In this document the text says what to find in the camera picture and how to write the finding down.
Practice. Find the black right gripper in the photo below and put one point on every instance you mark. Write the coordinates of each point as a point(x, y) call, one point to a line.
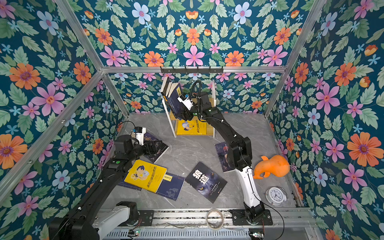
point(186, 113)

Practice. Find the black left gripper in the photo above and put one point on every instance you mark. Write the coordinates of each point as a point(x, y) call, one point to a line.
point(153, 149)

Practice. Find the blue book yellow label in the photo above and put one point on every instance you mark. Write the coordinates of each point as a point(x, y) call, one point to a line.
point(173, 92)
point(173, 95)

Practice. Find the yellow cartoon cover book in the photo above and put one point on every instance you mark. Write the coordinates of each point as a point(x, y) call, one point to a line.
point(146, 175)

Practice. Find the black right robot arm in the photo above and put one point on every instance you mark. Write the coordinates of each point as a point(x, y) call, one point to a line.
point(239, 152)

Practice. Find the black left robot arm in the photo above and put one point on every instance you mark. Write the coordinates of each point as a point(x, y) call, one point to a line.
point(77, 224)

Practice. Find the dark portrait book left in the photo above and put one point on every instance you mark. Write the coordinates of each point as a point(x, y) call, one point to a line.
point(154, 158)

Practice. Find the dark portrait book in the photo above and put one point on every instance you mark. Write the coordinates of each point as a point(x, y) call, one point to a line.
point(154, 158)
point(222, 151)

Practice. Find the yellow book under shelf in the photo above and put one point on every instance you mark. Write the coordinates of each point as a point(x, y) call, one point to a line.
point(193, 127)

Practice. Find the wooden white bookshelf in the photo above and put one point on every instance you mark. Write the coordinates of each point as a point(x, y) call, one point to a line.
point(203, 100)

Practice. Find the black book on shelf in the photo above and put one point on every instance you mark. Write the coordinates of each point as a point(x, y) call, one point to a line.
point(164, 89)

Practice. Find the blue book front centre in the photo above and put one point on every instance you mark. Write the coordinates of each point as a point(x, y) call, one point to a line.
point(171, 186)

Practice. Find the blue book under yellow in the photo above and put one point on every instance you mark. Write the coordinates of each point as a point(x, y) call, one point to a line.
point(129, 186)

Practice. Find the dark portrait book right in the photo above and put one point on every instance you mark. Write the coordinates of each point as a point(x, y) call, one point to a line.
point(222, 151)

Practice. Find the black wolf cover book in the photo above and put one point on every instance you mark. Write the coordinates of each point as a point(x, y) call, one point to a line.
point(204, 180)

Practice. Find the orange gourd toy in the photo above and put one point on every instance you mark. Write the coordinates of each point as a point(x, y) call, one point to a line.
point(276, 165)

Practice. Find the white alarm clock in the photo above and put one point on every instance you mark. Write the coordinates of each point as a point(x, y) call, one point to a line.
point(276, 196)

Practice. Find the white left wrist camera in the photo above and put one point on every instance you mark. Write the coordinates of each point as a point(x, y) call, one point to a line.
point(139, 134)

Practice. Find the black hook rail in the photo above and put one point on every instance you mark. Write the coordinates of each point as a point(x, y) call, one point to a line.
point(189, 70)

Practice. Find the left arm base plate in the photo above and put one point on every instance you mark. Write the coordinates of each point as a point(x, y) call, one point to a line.
point(144, 219)

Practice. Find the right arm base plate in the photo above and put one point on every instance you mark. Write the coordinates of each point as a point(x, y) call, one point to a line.
point(239, 218)

